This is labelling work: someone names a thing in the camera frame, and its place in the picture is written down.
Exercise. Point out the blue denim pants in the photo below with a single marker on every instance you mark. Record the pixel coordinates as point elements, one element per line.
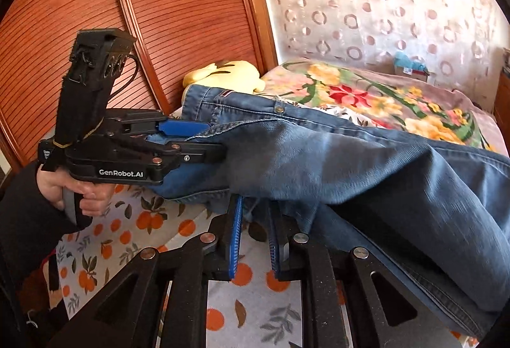
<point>358,180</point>

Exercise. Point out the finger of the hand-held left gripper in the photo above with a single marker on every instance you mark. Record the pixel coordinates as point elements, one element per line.
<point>179,128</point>
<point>191,154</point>

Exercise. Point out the person's left hand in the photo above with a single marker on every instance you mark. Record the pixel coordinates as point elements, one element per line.
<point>89,194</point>

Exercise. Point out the small box with blue packets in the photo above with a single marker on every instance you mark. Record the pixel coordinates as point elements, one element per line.
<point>410,67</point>

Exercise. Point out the brown wooden side cabinet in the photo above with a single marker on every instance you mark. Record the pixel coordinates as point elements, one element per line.
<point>503,100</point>

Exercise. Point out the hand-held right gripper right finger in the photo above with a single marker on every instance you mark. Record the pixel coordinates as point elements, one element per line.
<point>274,252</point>

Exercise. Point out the orange fruit print bed sheet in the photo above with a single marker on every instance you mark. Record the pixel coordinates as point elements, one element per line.
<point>159,228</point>

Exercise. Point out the person's left forearm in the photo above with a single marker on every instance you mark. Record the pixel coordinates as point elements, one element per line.
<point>24,220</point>

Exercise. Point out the brown wooden wardrobe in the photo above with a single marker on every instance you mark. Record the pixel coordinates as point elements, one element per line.
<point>179,5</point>

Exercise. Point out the yellow plush toy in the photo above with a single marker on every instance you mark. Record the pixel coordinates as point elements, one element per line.
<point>227,75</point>

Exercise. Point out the pink floral blanket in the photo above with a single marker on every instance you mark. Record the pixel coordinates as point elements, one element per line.
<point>378,96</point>

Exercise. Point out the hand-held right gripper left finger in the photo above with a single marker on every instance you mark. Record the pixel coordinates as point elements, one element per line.
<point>236,240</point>

